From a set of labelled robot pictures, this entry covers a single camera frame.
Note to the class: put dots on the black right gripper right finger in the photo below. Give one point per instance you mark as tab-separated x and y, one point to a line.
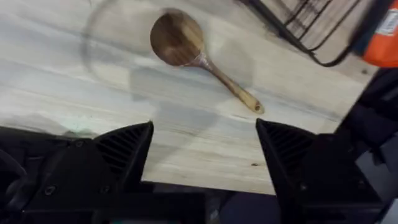
289	149

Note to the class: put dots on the orange box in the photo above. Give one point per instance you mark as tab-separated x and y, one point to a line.
384	40

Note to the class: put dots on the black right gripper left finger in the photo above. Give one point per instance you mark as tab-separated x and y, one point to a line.
124	149

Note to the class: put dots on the wooden spoon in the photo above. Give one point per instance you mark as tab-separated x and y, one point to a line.
178	39

